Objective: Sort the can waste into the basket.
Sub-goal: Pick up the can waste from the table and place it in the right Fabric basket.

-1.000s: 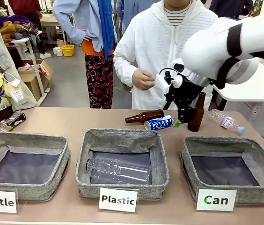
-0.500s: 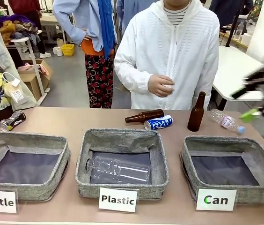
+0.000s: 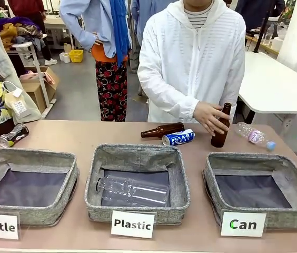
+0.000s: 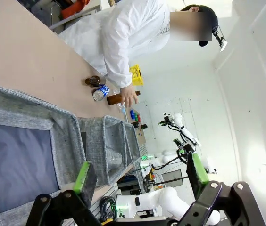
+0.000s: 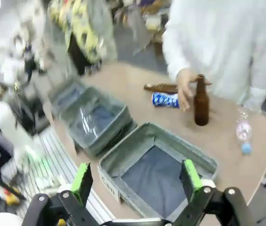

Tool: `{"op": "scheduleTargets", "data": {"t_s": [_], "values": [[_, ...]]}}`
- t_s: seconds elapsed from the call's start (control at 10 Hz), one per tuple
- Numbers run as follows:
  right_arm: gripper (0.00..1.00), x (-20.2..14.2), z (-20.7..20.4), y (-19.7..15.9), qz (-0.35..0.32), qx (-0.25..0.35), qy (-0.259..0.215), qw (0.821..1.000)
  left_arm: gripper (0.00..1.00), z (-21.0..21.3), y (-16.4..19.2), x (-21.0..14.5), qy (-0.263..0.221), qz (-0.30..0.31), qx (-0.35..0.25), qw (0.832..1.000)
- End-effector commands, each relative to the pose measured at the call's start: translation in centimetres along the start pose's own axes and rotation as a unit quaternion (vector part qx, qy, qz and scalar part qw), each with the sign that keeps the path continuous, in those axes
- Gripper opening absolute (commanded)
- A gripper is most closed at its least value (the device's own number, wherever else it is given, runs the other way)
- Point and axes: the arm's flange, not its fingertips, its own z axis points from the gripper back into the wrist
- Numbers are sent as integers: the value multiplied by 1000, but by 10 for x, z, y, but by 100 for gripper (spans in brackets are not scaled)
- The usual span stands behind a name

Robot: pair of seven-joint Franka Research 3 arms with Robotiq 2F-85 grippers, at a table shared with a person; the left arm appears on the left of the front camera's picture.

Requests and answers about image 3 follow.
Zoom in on person's right hand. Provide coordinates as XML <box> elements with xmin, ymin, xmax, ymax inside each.
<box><xmin>193</xmin><ymin>101</ymin><xmax>231</xmax><ymax>137</ymax></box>

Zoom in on brown glass bottle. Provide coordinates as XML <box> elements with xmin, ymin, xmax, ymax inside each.
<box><xmin>210</xmin><ymin>102</ymin><xmax>232</xmax><ymax>148</ymax></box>
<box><xmin>140</xmin><ymin>122</ymin><xmax>185</xmax><ymax>139</ymax></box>

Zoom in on blue Pocari Sweat can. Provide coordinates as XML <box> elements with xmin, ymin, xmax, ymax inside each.
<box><xmin>162</xmin><ymin>129</ymin><xmax>195</xmax><ymax>147</ymax></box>

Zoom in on grey basket labelled Can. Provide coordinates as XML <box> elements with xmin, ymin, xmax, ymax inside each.
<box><xmin>202</xmin><ymin>151</ymin><xmax>297</xmax><ymax>230</ymax></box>

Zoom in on grey basket labelled Plastic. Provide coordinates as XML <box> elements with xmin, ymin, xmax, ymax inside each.
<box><xmin>84</xmin><ymin>143</ymin><xmax>191</xmax><ymax>225</ymax></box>

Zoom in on white Can label sign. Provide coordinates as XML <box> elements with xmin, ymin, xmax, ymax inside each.
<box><xmin>220</xmin><ymin>211</ymin><xmax>268</xmax><ymax>237</ymax></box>

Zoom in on grey basket labelled Bottle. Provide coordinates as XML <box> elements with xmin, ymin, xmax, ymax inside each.
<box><xmin>0</xmin><ymin>147</ymin><xmax>80</xmax><ymax>227</ymax></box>

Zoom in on crushed black can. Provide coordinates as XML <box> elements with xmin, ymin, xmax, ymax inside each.
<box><xmin>0</xmin><ymin>123</ymin><xmax>30</xmax><ymax>148</ymax></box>

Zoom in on lying brown glass bottle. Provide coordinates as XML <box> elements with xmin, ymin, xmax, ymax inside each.
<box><xmin>140</xmin><ymin>122</ymin><xmax>185</xmax><ymax>139</ymax></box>

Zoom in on small plastic bottle pink label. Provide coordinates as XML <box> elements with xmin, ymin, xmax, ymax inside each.
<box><xmin>234</xmin><ymin>121</ymin><xmax>276</xmax><ymax>151</ymax></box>

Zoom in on person in white hoodie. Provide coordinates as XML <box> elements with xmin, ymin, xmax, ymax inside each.
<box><xmin>137</xmin><ymin>0</ymin><xmax>246</xmax><ymax>124</ymax></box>

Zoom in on large clear plastic bottle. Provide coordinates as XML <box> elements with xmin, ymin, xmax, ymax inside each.
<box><xmin>95</xmin><ymin>173</ymin><xmax>171</xmax><ymax>208</ymax></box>

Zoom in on person in floral trousers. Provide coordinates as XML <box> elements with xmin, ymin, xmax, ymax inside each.
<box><xmin>59</xmin><ymin>0</ymin><xmax>133</xmax><ymax>122</ymax></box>

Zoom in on white Plastic label sign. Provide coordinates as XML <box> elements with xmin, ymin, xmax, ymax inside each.
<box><xmin>110</xmin><ymin>210</ymin><xmax>156</xmax><ymax>239</ymax></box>

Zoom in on yellow plastic crate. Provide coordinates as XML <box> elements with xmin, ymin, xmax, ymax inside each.
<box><xmin>68</xmin><ymin>49</ymin><xmax>84</xmax><ymax>63</ymax></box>

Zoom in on cardboard box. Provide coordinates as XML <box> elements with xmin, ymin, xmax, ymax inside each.
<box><xmin>19</xmin><ymin>65</ymin><xmax>60</xmax><ymax>114</ymax></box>

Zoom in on white clothes table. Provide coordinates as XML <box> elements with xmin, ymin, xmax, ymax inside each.
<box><xmin>7</xmin><ymin>41</ymin><xmax>57</xmax><ymax>114</ymax></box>

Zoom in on beige tote bag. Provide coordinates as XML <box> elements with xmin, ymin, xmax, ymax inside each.
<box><xmin>2</xmin><ymin>80</ymin><xmax>32</xmax><ymax>119</ymax></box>

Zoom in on person in dark red top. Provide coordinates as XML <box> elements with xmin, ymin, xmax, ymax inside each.
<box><xmin>7</xmin><ymin>0</ymin><xmax>58</xmax><ymax>66</ymax></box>

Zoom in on pile of clothes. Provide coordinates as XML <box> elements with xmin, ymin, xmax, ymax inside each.
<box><xmin>0</xmin><ymin>16</ymin><xmax>48</xmax><ymax>50</ymax></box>

